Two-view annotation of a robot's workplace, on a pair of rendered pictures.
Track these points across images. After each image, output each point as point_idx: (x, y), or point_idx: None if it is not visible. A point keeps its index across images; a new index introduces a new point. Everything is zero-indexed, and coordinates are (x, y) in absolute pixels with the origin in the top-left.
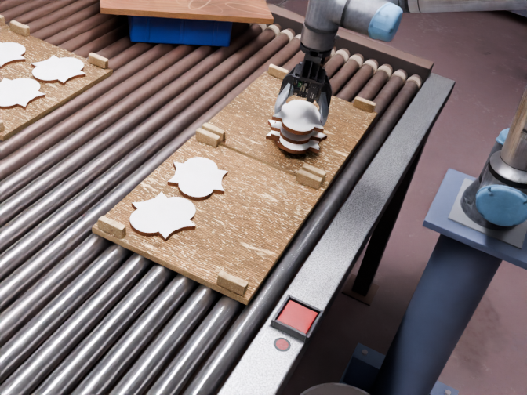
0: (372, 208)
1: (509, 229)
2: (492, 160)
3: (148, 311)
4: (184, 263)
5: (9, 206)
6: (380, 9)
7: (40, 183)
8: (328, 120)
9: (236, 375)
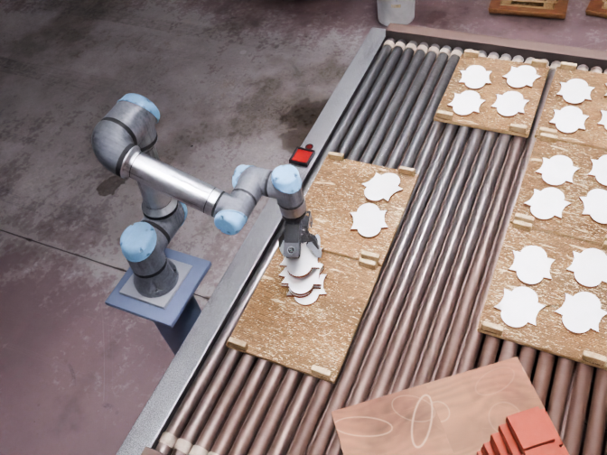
0: (249, 240)
1: None
2: (175, 204)
3: (374, 145)
4: (362, 165)
5: (471, 181)
6: (250, 165)
7: (464, 200)
8: (274, 317)
9: (329, 130)
